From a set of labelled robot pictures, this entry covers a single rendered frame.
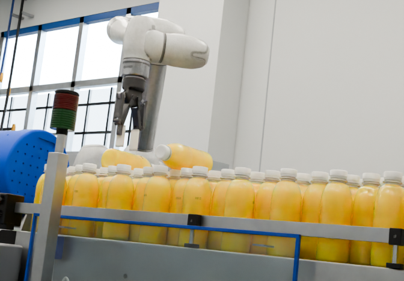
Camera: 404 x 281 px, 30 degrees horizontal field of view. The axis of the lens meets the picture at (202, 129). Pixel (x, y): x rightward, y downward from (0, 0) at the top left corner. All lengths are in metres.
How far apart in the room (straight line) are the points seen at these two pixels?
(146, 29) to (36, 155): 0.54
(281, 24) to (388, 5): 0.84
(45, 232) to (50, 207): 0.06
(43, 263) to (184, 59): 0.91
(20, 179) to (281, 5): 3.47
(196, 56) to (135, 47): 0.21
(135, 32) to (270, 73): 3.05
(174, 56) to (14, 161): 0.61
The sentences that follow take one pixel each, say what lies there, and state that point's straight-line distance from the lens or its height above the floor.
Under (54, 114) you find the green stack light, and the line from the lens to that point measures 1.94.
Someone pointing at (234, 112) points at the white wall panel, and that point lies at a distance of 5.51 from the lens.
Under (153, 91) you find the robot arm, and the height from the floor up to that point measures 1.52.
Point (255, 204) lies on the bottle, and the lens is 1.82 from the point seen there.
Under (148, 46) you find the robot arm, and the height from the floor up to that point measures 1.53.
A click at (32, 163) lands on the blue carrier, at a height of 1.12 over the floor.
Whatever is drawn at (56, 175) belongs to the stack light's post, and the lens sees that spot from 1.91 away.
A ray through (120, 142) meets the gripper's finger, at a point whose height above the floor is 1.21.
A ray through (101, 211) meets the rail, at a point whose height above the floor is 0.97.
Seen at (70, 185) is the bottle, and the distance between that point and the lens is 2.18.
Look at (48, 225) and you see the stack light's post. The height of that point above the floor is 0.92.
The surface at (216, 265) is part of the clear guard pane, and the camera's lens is 1.72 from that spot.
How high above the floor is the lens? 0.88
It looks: 10 degrees up
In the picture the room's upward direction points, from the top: 6 degrees clockwise
